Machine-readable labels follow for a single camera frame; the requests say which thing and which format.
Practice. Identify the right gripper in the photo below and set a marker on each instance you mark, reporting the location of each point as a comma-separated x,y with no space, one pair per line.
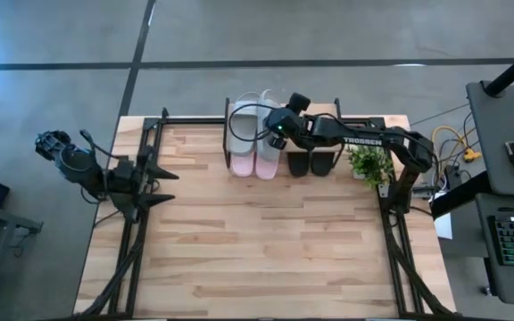
286,125

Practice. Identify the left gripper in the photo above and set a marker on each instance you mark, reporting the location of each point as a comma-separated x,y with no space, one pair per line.
130,191

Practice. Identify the grey slide sandal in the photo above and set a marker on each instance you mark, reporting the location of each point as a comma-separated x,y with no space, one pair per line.
244,120
268,151

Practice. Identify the pink slide sandal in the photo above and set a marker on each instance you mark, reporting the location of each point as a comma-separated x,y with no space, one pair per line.
242,167
267,170

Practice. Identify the black slide sandal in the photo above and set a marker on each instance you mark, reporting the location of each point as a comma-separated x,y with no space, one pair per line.
323,164
298,165

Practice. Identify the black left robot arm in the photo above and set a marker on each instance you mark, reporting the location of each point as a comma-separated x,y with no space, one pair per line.
74,162

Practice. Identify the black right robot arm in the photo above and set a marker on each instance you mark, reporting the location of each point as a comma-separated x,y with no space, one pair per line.
373,138

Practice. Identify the green plant in white pot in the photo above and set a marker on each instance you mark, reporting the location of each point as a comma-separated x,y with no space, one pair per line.
370,165

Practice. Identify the white paper sheet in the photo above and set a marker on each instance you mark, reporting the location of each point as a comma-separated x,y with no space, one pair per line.
444,223

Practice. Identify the black desk pole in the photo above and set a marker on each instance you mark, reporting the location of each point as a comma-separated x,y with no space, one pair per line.
513,69

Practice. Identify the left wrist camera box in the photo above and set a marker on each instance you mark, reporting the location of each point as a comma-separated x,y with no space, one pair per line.
125,171

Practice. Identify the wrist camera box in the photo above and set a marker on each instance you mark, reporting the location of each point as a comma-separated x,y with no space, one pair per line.
299,102
125,171

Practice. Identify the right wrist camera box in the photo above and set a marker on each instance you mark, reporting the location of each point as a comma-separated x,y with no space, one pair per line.
299,102

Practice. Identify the wooden shelf with black frame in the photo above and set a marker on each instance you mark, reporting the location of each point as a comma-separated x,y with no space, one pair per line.
324,109

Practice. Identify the black aluminium rig frame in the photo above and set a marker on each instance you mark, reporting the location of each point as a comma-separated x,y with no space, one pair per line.
127,258

